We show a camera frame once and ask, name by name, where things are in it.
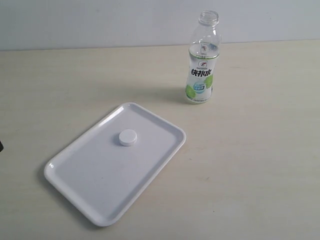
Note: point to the clear plastic drink bottle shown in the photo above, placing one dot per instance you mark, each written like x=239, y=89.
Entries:
x=204, y=51

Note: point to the white bottle cap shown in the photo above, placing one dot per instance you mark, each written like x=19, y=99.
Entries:
x=127, y=137

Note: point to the white rectangular plastic tray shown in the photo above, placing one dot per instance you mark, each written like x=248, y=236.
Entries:
x=102, y=178

